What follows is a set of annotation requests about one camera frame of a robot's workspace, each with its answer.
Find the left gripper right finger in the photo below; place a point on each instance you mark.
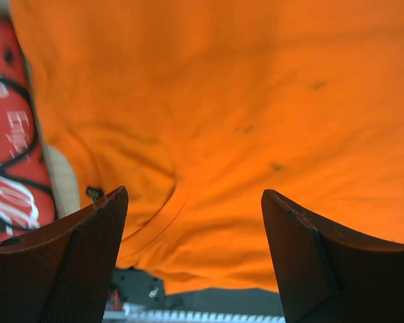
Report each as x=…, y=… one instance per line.
x=327, y=272

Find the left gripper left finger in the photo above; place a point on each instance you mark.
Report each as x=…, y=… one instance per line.
x=62, y=272

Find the orange t shirt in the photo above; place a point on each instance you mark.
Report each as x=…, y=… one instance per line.
x=197, y=107

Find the red coca cola t shirt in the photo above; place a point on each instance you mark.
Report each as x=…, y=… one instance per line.
x=26, y=195

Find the white slotted cable duct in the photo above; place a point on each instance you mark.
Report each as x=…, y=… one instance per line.
x=134, y=313

